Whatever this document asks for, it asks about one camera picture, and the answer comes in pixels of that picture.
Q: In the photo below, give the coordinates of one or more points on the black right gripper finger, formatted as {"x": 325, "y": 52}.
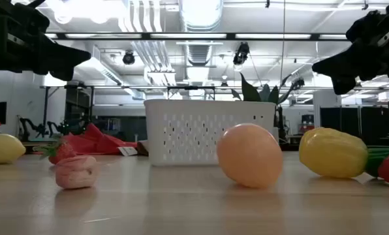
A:
{"x": 338, "y": 65}
{"x": 343, "y": 85}

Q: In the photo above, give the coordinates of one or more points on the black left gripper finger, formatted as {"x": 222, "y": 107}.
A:
{"x": 57, "y": 72}
{"x": 67, "y": 57}

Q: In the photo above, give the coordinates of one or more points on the yellow toy bell pepper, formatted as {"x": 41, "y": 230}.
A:
{"x": 331, "y": 153}

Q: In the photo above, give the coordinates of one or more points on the red toy strawberry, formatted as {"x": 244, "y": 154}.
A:
{"x": 62, "y": 153}

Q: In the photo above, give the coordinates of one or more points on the yellow toy lemon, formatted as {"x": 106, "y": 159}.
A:
{"x": 2, "y": 148}

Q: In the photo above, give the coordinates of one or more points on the small pink toy produce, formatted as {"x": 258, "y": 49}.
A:
{"x": 77, "y": 173}

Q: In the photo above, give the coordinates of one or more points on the orange toy peach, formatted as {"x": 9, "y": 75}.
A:
{"x": 250, "y": 156}

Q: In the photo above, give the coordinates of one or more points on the white perforated plastic basket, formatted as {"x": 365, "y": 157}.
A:
{"x": 188, "y": 130}

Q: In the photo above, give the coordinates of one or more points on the black shelving unit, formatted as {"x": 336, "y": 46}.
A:
{"x": 78, "y": 102}

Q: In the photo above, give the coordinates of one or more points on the black partition panels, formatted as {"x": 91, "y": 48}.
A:
{"x": 344, "y": 125}

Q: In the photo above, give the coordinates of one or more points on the distant black robot arms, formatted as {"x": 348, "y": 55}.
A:
{"x": 34, "y": 127}

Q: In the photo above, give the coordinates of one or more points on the red cloth with white tag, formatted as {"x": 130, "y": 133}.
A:
{"x": 96, "y": 142}

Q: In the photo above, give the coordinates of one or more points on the green plant in white pot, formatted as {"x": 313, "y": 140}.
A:
{"x": 250, "y": 91}

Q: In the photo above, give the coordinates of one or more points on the black ceiling camera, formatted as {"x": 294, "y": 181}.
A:
{"x": 241, "y": 53}
{"x": 128, "y": 57}

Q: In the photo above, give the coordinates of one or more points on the silver ventilation duct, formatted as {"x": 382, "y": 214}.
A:
{"x": 201, "y": 14}

